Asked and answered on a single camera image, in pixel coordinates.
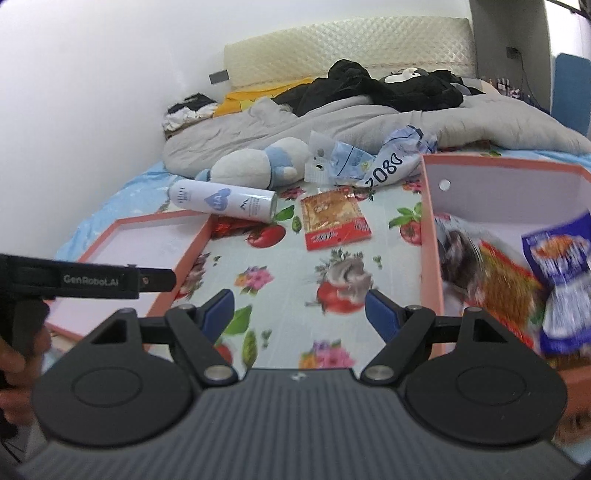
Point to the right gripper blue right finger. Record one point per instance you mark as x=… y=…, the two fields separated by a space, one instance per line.
x=405 y=331

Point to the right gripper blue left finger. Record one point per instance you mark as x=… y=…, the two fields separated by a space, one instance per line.
x=194 y=332

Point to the orange tofu snack packet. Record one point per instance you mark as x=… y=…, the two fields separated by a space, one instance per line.
x=333 y=218

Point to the blue kimchi snack packet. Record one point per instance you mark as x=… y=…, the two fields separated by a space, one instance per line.
x=560 y=259

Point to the spicy strip snack packet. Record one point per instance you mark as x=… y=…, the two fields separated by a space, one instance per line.
x=510 y=293

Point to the red foil snack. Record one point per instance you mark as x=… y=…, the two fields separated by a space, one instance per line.
x=223 y=226

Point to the person's left hand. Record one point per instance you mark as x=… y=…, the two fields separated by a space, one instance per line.
x=20 y=374

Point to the pink box lid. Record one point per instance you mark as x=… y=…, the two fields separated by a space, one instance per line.
x=138 y=263

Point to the white spray bottle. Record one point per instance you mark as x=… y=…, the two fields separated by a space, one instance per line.
x=226 y=200

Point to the blue star bedsheet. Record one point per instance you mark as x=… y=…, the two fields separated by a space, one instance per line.
x=144 y=194

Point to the pink cardboard box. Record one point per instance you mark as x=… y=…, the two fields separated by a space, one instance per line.
x=471 y=199

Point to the crumpled blue plastic bag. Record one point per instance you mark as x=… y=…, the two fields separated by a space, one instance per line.
x=399 y=157

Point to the clear zip bag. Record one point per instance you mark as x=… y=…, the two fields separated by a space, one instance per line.
x=336 y=163

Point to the white blue plush toy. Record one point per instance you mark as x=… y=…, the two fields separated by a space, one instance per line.
x=277 y=166

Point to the black white clothes pile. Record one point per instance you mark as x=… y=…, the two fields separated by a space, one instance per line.
x=191 y=110

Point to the grey quilt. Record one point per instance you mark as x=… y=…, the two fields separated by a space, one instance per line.
x=503 y=121

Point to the yellow cloth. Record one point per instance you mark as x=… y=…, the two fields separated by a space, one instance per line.
x=237 y=101

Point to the bottles on nightstand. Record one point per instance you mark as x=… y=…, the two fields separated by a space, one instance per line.
x=505 y=88

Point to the blue chair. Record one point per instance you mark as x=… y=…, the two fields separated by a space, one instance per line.
x=571 y=92

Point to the cream padded headboard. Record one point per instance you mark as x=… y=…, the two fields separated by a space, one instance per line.
x=381 y=45

